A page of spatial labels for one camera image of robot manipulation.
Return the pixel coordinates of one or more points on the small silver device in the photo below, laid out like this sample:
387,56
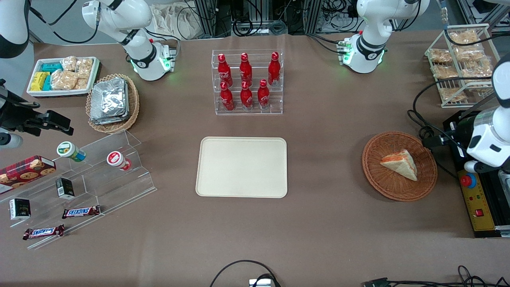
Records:
261,283

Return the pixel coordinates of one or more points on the red plaid cookie box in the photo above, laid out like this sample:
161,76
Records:
26,171

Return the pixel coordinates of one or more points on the white cloth bag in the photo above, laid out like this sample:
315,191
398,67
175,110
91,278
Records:
175,20

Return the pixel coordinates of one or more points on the clear acrylic bottle rack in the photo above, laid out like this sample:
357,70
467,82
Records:
249,112

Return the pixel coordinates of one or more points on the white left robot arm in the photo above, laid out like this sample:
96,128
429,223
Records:
368,24

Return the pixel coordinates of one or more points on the Snickers chocolate bar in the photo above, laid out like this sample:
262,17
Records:
81,212
43,232

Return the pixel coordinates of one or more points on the yellow snack packet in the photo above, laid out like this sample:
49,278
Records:
39,81

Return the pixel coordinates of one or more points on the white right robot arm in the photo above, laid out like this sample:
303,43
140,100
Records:
131,24

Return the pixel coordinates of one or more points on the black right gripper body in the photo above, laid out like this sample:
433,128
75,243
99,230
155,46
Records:
16,115

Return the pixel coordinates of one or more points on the black and yellow control box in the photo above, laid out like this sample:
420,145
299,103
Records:
484,201

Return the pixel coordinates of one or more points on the clear acrylic stepped display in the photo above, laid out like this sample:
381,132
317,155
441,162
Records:
111,187

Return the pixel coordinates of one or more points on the red lid yogurt cup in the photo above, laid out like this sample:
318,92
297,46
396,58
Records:
116,159

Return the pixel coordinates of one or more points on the oval light wicker basket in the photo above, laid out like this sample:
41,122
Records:
133,105

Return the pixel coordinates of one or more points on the triangular sandwich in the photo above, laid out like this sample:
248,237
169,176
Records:
402,165

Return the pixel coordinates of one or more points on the round brown wicker basket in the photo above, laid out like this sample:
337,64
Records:
378,179

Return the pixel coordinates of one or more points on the white rectangular snack bin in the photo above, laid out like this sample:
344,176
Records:
36,93

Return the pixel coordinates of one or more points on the red cola bottle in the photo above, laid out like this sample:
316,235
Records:
227,99
246,69
224,71
246,97
263,96
273,69

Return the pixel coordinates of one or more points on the clear plastic container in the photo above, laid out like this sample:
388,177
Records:
505,178

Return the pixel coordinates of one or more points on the clear bag of bread snacks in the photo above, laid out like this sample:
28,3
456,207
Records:
464,37
440,56
446,71
478,69
452,94
469,54

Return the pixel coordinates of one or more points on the green lid yogurt cup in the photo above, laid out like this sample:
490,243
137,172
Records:
68,150

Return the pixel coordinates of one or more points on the teal snack packet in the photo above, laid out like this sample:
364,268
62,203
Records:
47,83
51,67

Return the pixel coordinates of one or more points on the beige plastic tray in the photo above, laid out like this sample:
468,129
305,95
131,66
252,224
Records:
241,167

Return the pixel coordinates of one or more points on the clear bag of rice crackers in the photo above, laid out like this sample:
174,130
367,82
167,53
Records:
63,80
82,83
69,63
85,67

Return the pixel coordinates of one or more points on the small black and white box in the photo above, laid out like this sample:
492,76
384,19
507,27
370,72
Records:
20,209

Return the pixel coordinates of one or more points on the stack of silver foil packs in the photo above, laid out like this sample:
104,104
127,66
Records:
108,100

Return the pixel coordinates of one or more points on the red emergency stop button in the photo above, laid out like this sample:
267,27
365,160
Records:
468,180

